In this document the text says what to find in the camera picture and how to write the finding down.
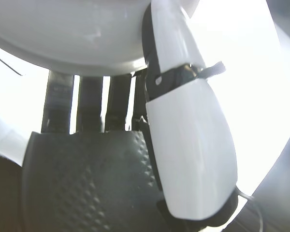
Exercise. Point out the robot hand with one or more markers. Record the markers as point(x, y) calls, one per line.
point(87, 181)

